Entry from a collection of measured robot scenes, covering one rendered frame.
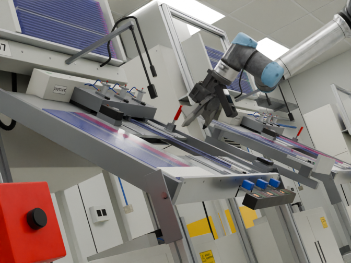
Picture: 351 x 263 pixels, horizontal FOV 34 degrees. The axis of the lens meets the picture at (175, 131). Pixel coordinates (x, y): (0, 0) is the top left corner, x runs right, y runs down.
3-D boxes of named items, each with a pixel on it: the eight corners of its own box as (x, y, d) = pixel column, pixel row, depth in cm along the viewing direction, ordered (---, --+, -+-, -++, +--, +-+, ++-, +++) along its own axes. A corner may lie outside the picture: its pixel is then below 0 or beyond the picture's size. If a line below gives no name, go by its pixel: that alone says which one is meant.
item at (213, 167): (270, 184, 196) (274, 176, 195) (174, 193, 139) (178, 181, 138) (224, 163, 205) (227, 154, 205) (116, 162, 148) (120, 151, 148)
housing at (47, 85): (124, 124, 228) (135, 92, 226) (36, 116, 186) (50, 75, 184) (109, 117, 232) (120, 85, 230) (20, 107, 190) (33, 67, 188)
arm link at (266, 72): (285, 75, 187) (259, 57, 189) (285, 66, 176) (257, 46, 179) (271, 94, 186) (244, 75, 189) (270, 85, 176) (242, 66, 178)
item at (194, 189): (271, 193, 196) (279, 174, 195) (174, 205, 139) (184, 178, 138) (268, 191, 196) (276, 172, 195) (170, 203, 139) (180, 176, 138)
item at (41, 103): (182, 150, 214) (187, 137, 213) (65, 144, 157) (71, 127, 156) (117, 118, 230) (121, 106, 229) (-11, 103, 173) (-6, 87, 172)
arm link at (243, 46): (257, 43, 177) (236, 28, 179) (238, 73, 180) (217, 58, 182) (263, 45, 184) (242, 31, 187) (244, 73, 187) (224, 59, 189)
